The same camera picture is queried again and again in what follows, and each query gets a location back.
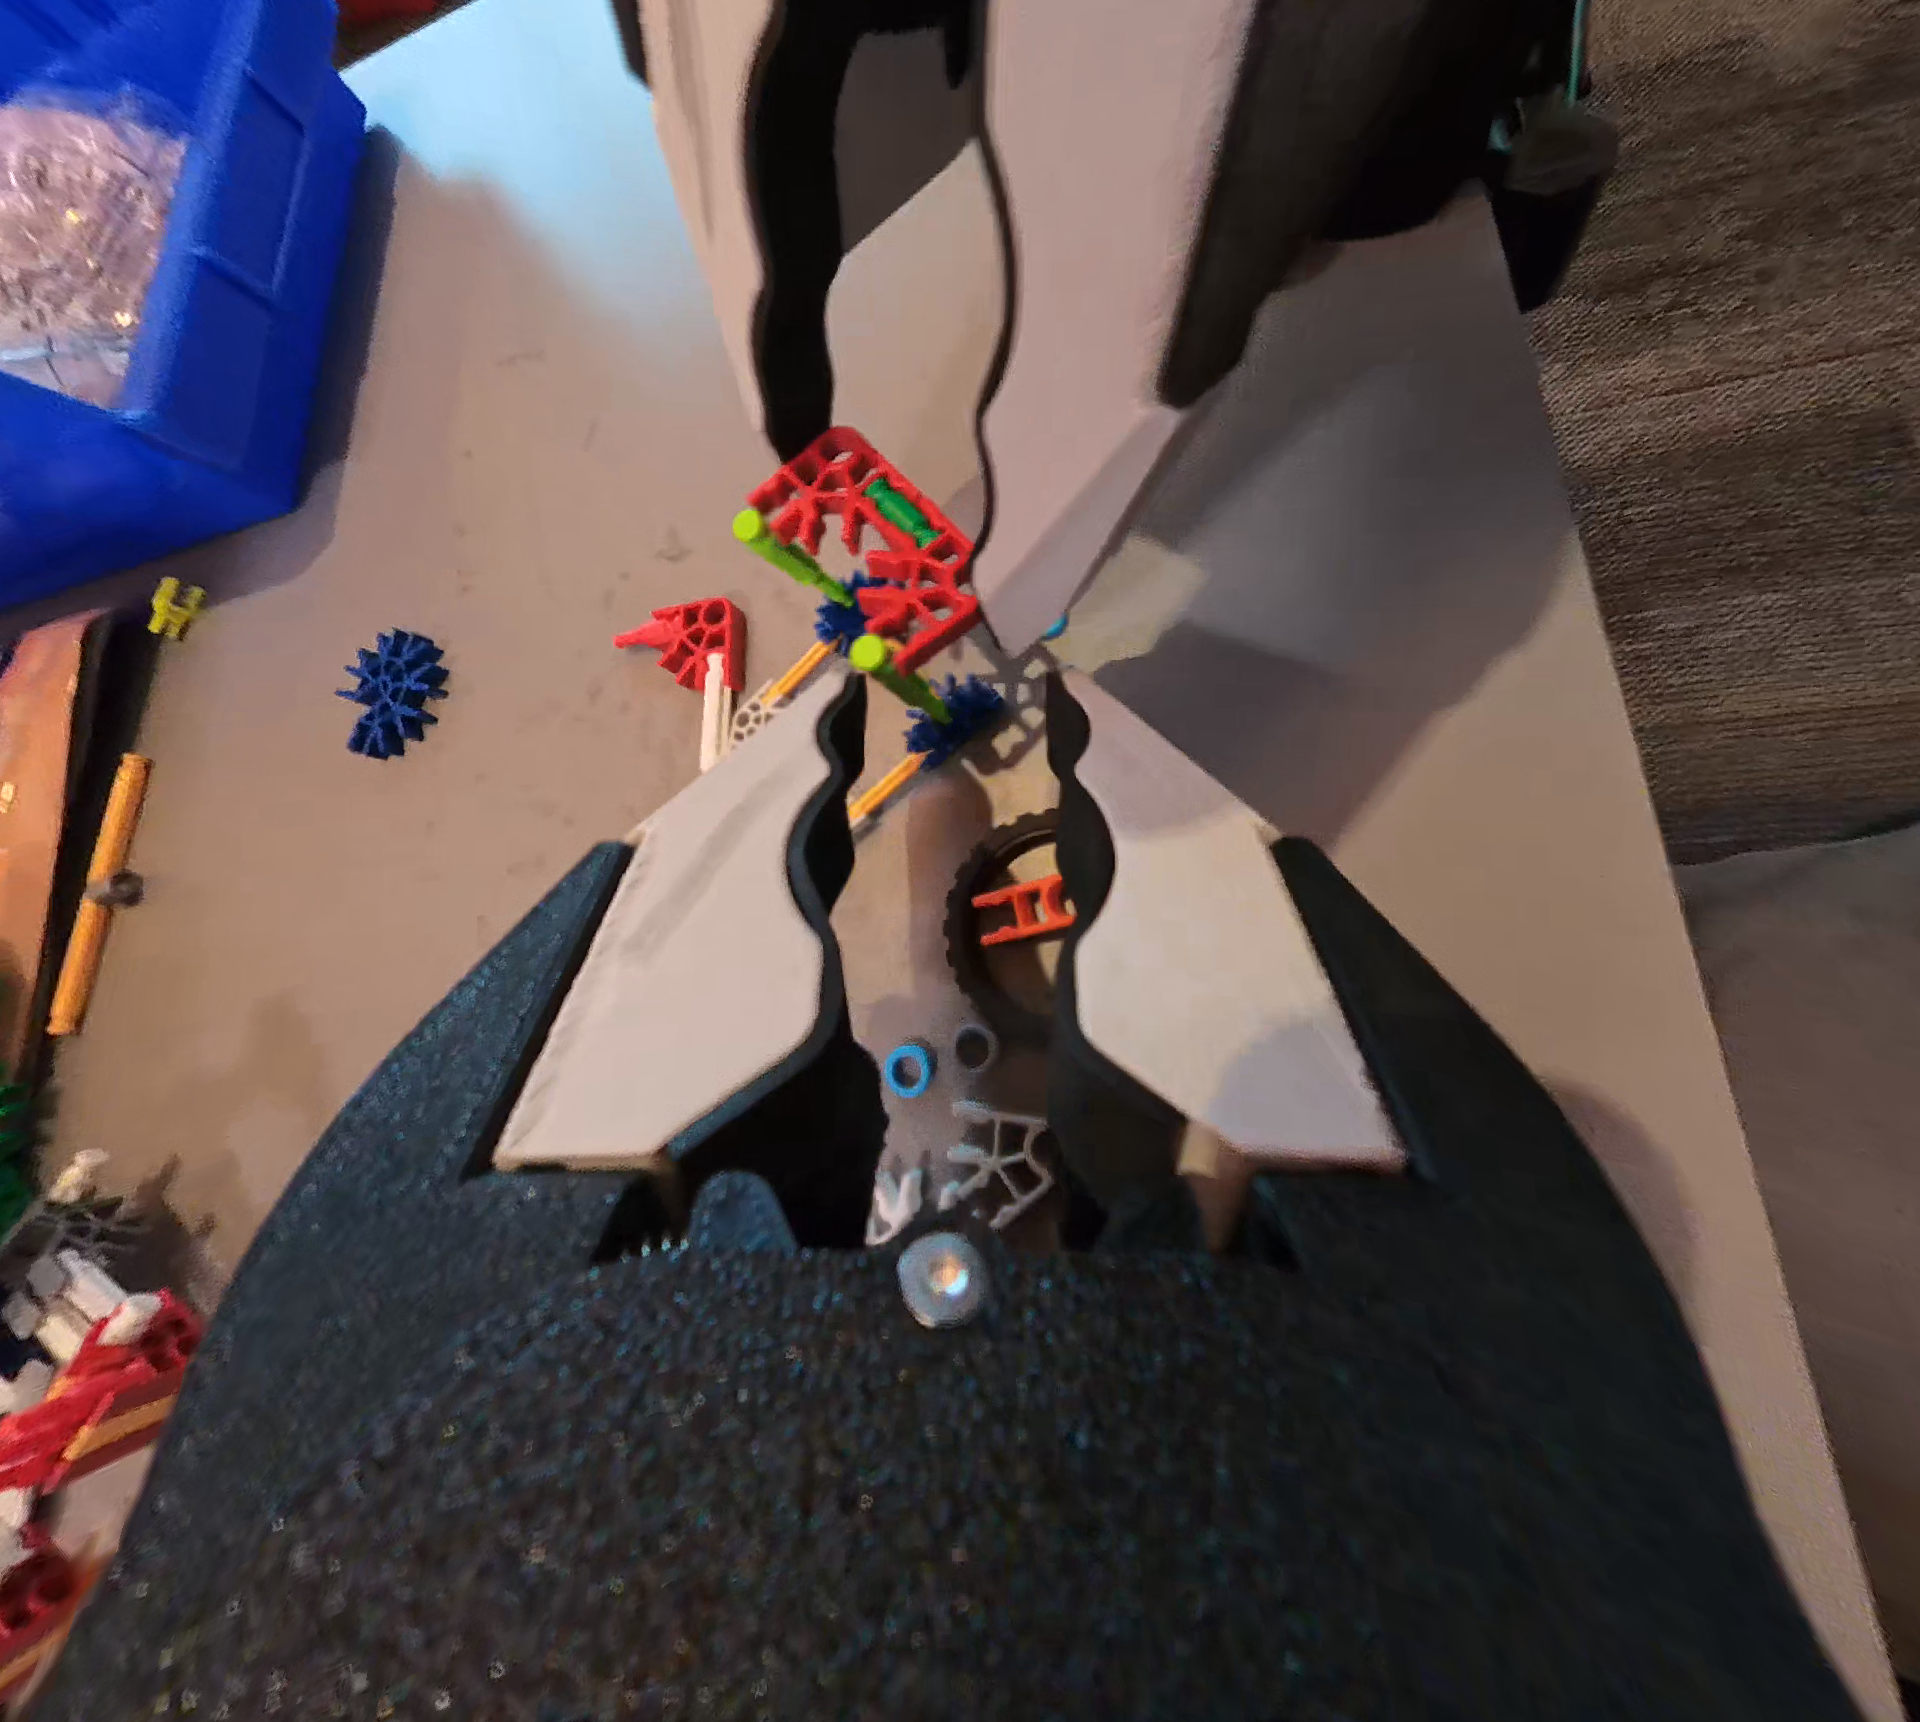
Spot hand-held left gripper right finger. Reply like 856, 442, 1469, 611
1038, 672, 1416, 1253

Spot black toy tyre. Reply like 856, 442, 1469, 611
940, 809, 1078, 1052

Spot multicolour built toy figure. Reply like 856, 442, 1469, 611
0, 1140, 208, 1652

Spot red connectors with green clip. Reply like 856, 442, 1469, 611
743, 427, 987, 672

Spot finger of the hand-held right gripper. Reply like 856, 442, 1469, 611
964, 0, 1301, 663
613, 0, 859, 460

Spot blue snowflake connector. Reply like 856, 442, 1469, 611
335, 624, 454, 762

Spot person's leg in jeans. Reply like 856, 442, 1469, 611
1668, 818, 1920, 1563

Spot pale grey connector piece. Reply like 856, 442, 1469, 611
940, 1104, 1062, 1233

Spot crumpled clear plastic bags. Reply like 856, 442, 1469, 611
0, 91, 192, 409

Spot orange toy rod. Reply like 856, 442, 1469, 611
42, 752, 156, 1039

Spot white snowflake connector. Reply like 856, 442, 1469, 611
863, 1156, 942, 1248

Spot colourful rod connector toy model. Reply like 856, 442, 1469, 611
728, 507, 1078, 835

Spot black chair armrest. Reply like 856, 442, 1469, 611
1482, 85, 1625, 319

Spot blue plastic bin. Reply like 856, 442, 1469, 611
0, 0, 372, 618

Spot red connector with white rod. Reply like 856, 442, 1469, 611
612, 595, 749, 775

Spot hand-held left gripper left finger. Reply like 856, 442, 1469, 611
489, 672, 889, 1248

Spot orange connector piece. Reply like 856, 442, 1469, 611
969, 876, 1078, 955

